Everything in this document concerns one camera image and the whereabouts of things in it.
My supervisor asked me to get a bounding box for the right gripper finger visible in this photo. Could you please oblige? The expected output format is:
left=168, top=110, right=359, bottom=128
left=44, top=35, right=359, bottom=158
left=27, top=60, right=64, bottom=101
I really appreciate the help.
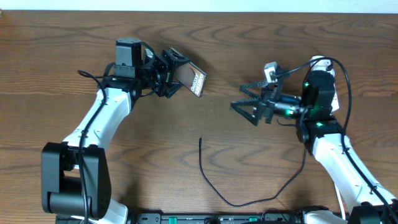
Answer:
left=230, top=99, right=259, bottom=126
left=239, top=80, right=268, bottom=97

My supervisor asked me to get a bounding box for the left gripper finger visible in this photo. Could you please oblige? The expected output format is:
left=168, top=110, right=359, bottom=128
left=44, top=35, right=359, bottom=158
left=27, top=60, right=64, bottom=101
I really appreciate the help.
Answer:
left=162, top=48, right=190, bottom=70
left=164, top=82, right=183, bottom=98

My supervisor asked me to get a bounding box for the black charger cable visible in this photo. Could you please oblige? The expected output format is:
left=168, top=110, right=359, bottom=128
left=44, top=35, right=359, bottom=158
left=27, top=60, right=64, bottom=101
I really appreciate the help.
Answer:
left=198, top=56, right=335, bottom=208

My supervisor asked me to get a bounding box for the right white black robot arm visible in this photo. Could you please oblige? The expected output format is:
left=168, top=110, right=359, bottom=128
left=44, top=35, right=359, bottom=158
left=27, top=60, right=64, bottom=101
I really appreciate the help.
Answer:
left=231, top=70, right=397, bottom=223

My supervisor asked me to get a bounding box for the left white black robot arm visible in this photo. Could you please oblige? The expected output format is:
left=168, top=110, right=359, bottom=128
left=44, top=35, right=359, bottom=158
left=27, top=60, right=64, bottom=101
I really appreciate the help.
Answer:
left=41, top=38, right=190, bottom=223

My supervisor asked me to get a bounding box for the white power strip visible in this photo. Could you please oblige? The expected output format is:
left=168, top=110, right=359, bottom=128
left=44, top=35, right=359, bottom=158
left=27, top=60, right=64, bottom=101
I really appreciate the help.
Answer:
left=310, top=55, right=340, bottom=113

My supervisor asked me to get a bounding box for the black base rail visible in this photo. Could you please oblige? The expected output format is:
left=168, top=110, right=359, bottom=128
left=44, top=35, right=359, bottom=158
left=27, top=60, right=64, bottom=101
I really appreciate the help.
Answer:
left=55, top=212, right=312, bottom=224

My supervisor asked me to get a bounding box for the white power strip cord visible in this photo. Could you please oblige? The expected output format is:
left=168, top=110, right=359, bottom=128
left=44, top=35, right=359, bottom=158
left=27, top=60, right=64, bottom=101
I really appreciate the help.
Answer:
left=334, top=183, right=346, bottom=220

